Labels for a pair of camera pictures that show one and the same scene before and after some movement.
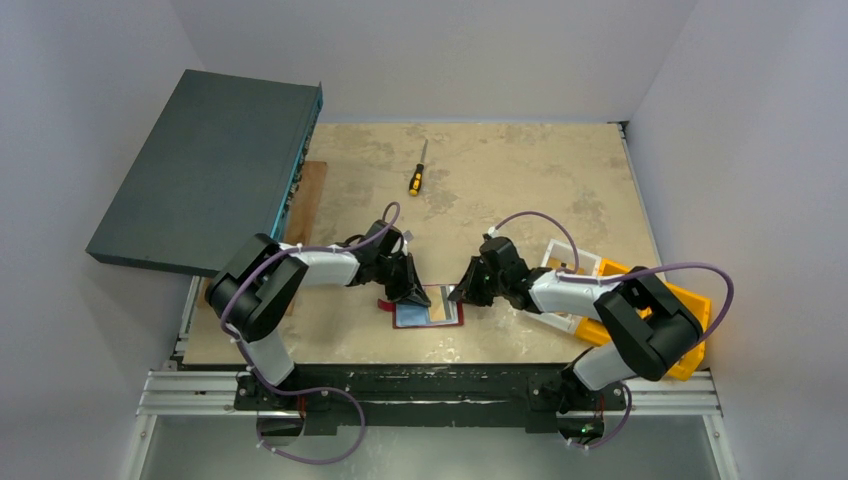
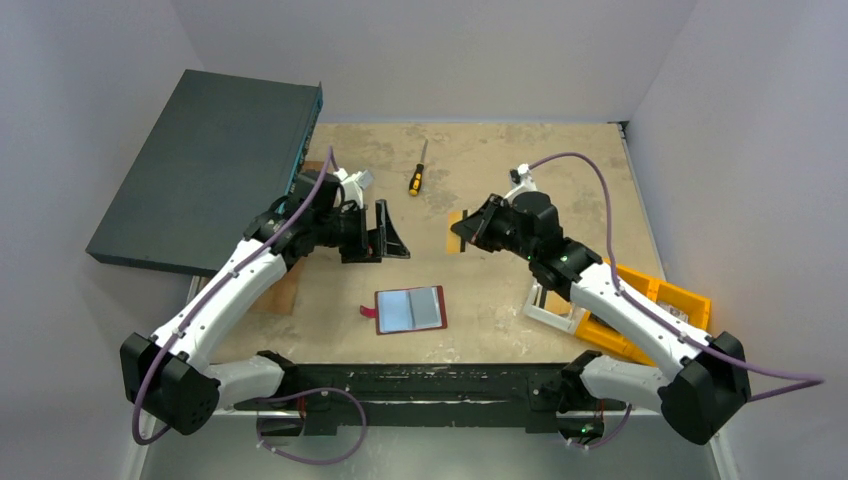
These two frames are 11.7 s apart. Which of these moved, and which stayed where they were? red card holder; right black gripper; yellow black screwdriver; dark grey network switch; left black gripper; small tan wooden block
Moved: red card holder; small tan wooden block; right black gripper; left black gripper
Stayed: yellow black screwdriver; dark grey network switch
